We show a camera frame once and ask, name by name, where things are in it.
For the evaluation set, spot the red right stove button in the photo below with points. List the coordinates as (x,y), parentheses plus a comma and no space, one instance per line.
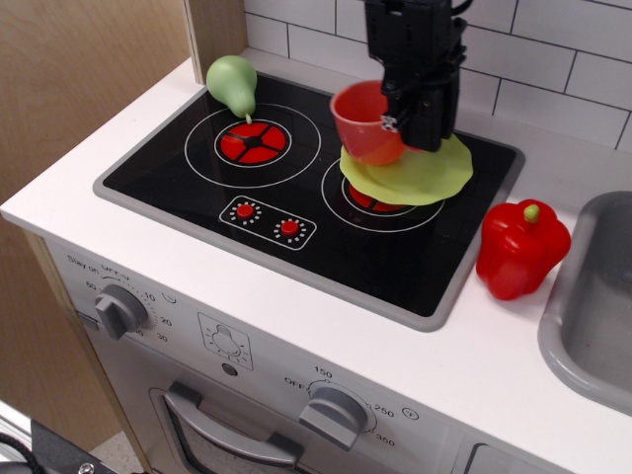
(289,228)

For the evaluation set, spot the black toy stove cooktop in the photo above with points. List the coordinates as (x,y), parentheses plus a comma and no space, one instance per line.
(405,263)

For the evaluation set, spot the red left stove button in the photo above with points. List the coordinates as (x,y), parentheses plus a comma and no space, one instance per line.
(245,211)

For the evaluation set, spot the grey oven temperature knob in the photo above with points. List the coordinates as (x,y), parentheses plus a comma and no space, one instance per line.
(334,415)

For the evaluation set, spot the red plastic toy cup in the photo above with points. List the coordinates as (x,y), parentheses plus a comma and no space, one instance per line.
(357,112)

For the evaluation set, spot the grey toy sink basin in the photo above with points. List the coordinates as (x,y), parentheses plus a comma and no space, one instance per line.
(584,334)

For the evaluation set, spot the grey oven door handle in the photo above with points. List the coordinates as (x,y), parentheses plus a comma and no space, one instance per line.
(277,451)

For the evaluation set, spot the green toy pear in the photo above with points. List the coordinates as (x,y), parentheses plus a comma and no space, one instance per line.
(232,81)

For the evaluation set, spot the red stove button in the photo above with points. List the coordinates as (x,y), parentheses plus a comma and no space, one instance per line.
(245,211)
(289,228)

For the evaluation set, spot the green plastic toy plate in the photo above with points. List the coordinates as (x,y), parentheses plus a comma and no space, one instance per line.
(416,178)

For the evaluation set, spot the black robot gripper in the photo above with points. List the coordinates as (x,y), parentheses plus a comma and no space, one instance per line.
(419,45)

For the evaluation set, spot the black equipment base with screw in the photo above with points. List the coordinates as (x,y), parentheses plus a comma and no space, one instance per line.
(58,455)

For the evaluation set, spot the grey timer knob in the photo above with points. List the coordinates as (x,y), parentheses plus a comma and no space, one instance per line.
(120,311)

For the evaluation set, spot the red toy bell pepper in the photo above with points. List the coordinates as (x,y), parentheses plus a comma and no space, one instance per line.
(521,243)

